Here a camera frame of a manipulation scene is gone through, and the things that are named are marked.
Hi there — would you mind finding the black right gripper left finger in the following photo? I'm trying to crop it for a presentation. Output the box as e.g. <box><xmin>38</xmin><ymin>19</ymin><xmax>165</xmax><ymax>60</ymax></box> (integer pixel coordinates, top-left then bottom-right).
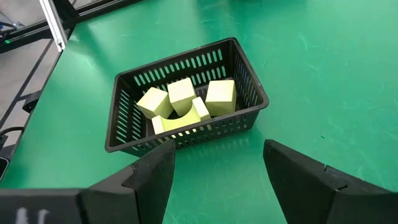
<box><xmin>81</xmin><ymin>139</ymin><xmax>177</xmax><ymax>224</ymax></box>

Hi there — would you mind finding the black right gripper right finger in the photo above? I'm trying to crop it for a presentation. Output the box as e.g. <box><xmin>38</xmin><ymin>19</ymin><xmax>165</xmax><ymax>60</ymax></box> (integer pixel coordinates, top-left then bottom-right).
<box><xmin>262</xmin><ymin>139</ymin><xmax>398</xmax><ymax>224</ymax></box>

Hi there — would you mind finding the yellow arch foam block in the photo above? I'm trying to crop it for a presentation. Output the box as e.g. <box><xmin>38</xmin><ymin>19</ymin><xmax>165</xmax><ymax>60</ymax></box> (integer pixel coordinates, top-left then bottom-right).
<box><xmin>151</xmin><ymin>96</ymin><xmax>212</xmax><ymax>135</ymax></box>

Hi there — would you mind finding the yellow foam cube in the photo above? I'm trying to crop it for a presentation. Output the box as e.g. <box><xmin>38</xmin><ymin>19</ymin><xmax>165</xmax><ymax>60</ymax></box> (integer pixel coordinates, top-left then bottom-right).
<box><xmin>167</xmin><ymin>77</ymin><xmax>198</xmax><ymax>116</ymax></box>
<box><xmin>136</xmin><ymin>86</ymin><xmax>174</xmax><ymax>120</ymax></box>

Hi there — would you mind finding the yellow rectangular foam block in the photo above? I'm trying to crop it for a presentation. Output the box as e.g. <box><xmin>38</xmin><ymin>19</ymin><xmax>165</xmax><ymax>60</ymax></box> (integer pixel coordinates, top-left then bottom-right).
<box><xmin>205</xmin><ymin>79</ymin><xmax>237</xmax><ymax>118</ymax></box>

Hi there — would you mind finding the black slotted plastic basket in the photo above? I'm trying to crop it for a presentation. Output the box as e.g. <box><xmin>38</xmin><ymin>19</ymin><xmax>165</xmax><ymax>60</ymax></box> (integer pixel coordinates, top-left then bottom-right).
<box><xmin>104</xmin><ymin>37</ymin><xmax>270</xmax><ymax>157</ymax></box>

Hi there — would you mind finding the small black device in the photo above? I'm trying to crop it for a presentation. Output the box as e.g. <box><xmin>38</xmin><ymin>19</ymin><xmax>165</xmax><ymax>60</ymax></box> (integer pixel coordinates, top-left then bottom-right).
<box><xmin>0</xmin><ymin>157</ymin><xmax>10</xmax><ymax>181</ymax></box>

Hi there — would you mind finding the silver aluminium extrusion bar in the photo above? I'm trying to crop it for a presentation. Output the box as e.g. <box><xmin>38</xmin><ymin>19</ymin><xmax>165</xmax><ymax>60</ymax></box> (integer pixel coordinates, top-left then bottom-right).
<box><xmin>39</xmin><ymin>0</ymin><xmax>68</xmax><ymax>52</ymax></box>

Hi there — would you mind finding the black cable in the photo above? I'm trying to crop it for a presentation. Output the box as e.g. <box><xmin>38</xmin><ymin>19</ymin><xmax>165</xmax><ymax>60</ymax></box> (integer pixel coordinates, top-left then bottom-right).
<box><xmin>0</xmin><ymin>126</ymin><xmax>25</xmax><ymax>147</ymax></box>

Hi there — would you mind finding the black table frame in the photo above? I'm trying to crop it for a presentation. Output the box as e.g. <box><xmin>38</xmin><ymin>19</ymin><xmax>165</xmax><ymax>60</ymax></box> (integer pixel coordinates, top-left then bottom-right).
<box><xmin>0</xmin><ymin>0</ymin><xmax>144</xmax><ymax>125</ymax></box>

